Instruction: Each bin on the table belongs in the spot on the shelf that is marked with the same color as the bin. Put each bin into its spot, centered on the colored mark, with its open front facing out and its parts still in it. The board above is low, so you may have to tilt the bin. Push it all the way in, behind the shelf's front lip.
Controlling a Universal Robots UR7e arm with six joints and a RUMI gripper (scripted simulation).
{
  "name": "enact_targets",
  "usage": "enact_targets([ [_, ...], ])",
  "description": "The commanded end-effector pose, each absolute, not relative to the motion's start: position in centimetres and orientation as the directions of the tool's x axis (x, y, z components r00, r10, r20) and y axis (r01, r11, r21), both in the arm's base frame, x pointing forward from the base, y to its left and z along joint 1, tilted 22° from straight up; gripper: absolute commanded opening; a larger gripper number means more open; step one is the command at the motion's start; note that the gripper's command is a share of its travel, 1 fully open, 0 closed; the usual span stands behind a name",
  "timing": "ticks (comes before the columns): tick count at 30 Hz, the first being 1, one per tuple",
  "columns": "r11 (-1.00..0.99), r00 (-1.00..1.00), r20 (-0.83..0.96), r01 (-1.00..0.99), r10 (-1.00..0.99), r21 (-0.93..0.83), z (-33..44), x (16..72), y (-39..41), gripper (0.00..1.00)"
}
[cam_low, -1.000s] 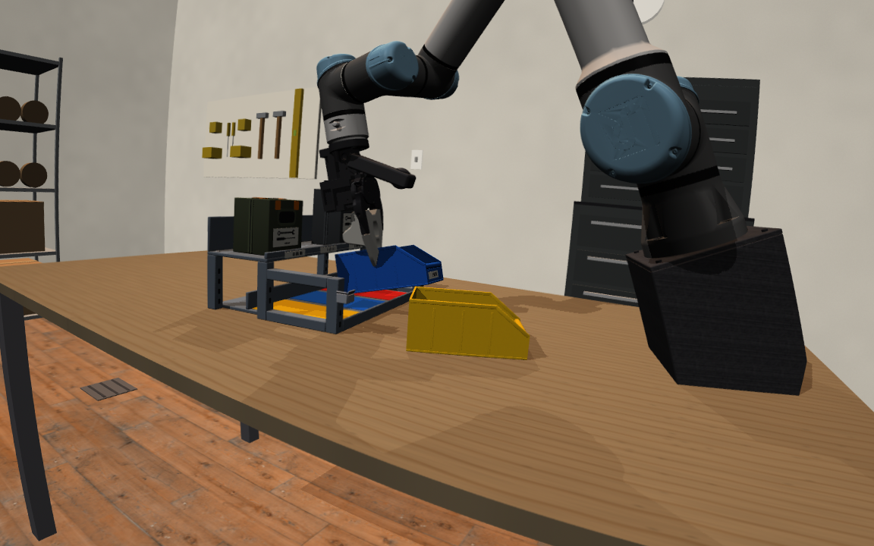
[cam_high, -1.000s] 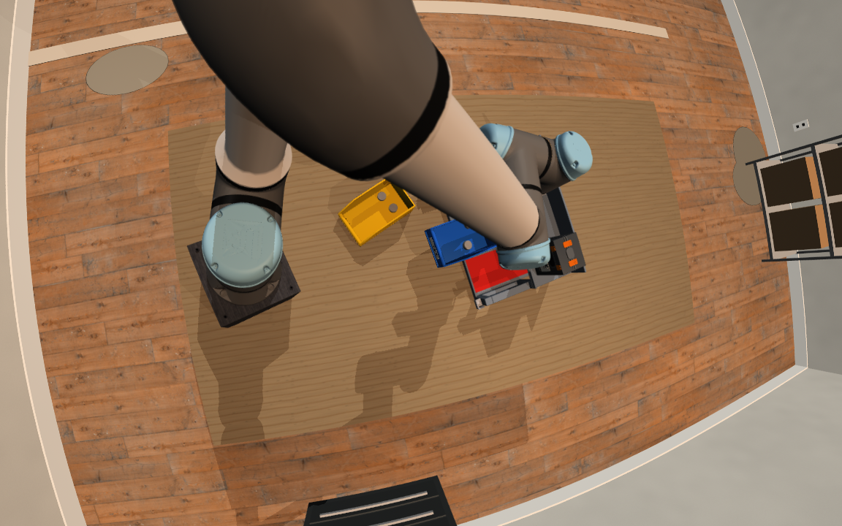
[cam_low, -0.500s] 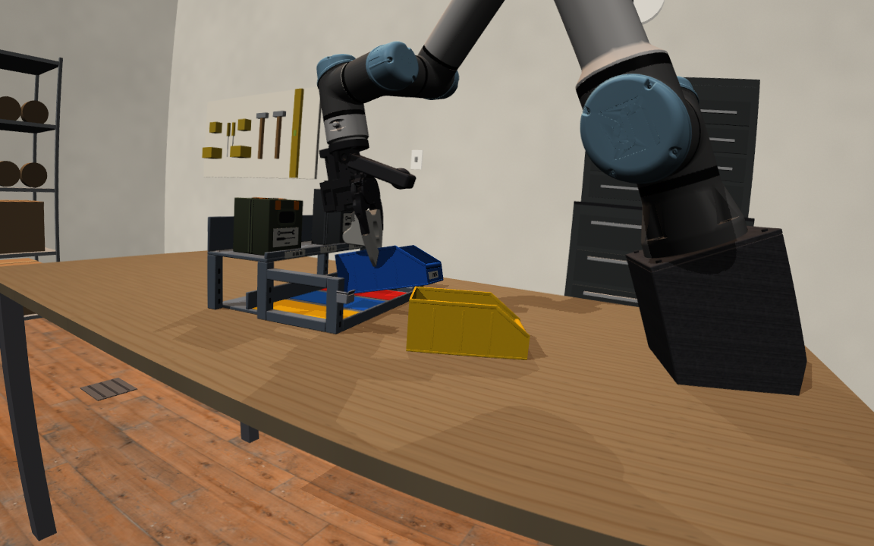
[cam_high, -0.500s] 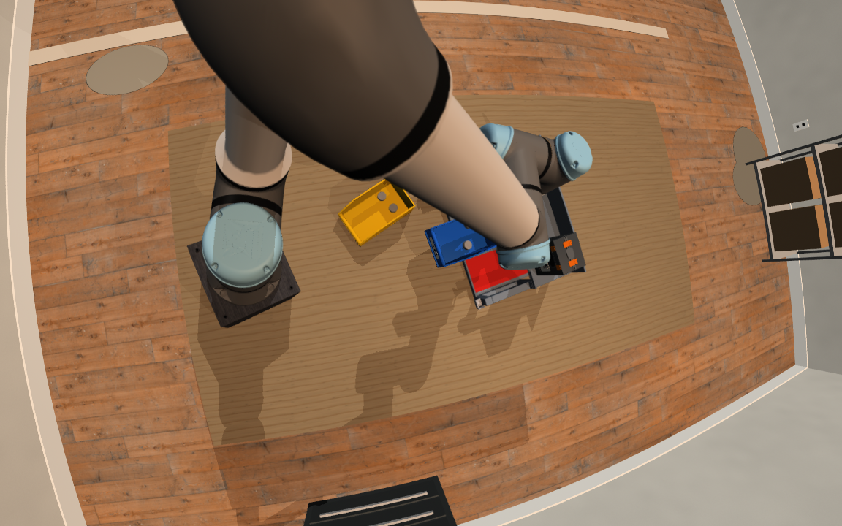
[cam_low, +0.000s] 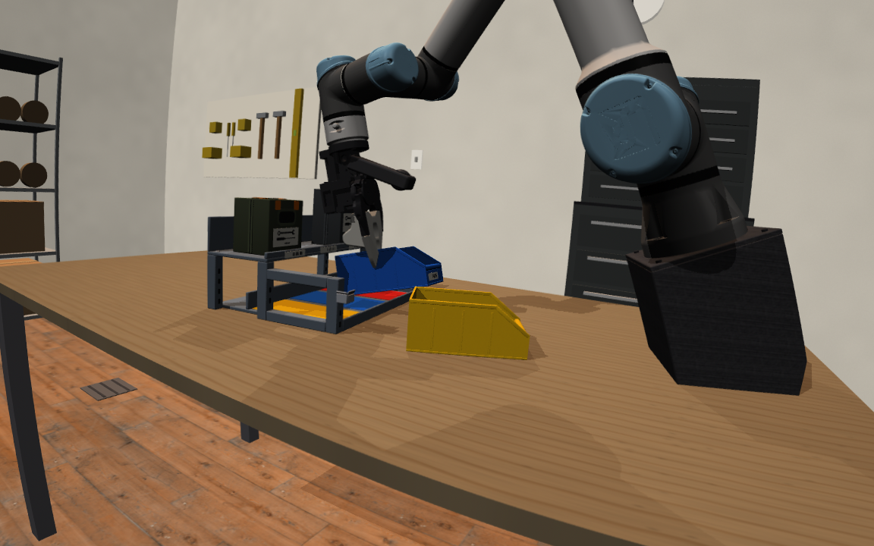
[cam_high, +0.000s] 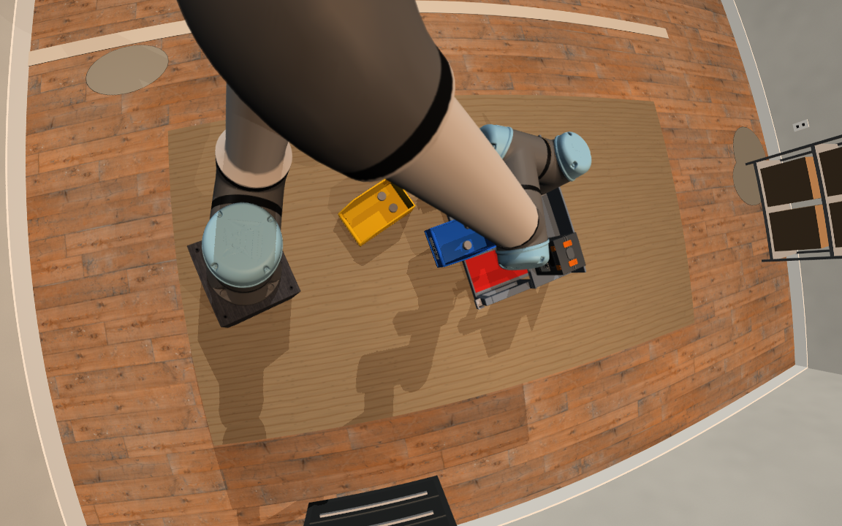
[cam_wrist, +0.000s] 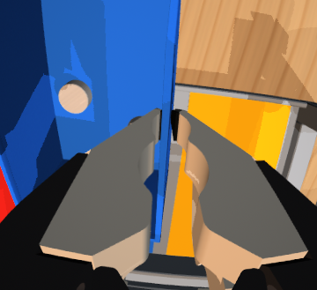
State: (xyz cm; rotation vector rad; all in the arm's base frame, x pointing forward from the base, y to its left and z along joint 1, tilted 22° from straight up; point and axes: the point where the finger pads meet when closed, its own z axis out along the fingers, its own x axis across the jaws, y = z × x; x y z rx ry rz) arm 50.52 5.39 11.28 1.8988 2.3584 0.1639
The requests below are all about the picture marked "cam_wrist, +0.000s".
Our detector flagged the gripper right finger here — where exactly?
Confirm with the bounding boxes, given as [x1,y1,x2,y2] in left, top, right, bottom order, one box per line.
[171,108,317,290]

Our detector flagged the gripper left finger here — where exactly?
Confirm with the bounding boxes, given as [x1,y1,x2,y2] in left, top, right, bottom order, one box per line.
[0,108,162,290]

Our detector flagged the blue bin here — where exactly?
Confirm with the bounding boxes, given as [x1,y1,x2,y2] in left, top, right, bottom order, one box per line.
[0,0,181,242]

